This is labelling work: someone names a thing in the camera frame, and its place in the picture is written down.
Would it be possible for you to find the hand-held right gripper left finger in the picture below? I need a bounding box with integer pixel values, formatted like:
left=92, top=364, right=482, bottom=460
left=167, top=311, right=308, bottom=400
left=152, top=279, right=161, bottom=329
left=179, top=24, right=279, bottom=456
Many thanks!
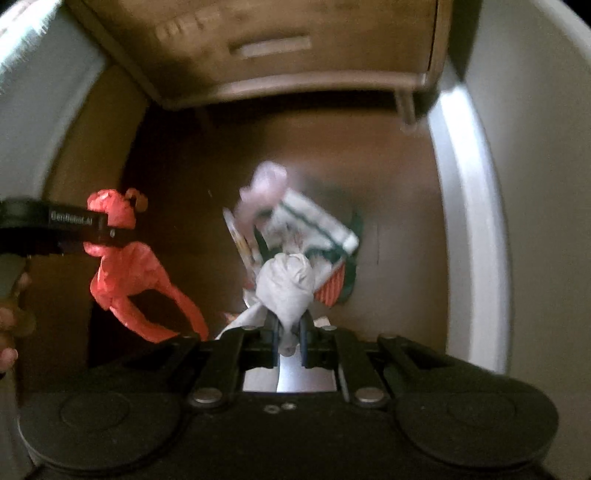
left=108, top=318, right=282, bottom=409

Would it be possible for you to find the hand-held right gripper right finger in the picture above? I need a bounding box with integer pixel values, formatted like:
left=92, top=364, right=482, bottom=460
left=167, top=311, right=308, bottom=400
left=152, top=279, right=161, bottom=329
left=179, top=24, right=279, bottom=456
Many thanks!
left=298, top=318, right=459, bottom=409

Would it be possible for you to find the white and brown wardrobe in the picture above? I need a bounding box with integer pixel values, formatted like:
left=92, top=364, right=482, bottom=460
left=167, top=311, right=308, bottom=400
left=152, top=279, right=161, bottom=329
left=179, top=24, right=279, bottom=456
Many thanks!
left=425, top=0, right=591, bottom=393

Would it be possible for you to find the white paper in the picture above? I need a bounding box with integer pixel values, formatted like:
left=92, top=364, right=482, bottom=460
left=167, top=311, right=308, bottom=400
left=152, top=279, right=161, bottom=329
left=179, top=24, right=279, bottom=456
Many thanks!
left=217, top=251, right=315, bottom=358

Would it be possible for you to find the person's left hand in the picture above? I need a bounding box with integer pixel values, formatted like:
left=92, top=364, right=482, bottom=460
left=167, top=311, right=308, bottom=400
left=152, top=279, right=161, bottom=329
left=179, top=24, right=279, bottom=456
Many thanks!
left=0, top=273, right=38, bottom=374

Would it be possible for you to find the small printed snack wrapper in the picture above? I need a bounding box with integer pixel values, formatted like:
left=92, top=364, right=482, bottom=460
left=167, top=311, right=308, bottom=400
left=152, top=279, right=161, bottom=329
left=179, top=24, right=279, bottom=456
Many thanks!
left=223, top=207, right=262, bottom=289

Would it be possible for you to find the red striped packet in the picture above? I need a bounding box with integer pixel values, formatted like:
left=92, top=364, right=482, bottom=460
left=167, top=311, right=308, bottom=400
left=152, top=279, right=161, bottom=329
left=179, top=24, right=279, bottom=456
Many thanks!
left=314, top=212, right=364, bottom=308

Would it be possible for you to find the red plastic bag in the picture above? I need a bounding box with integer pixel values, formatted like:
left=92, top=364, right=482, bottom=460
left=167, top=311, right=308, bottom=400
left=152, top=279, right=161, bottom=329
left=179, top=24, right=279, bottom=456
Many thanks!
left=83, top=187, right=211, bottom=344

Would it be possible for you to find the pink plastic bag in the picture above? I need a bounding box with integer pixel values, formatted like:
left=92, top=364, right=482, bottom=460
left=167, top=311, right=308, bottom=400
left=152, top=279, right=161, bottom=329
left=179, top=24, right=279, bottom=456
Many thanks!
left=235, top=161, right=289, bottom=222

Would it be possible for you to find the wooden nightstand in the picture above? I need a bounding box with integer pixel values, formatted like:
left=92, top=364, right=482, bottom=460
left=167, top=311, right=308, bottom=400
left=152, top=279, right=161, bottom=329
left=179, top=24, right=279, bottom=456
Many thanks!
left=78, top=0, right=455, bottom=132

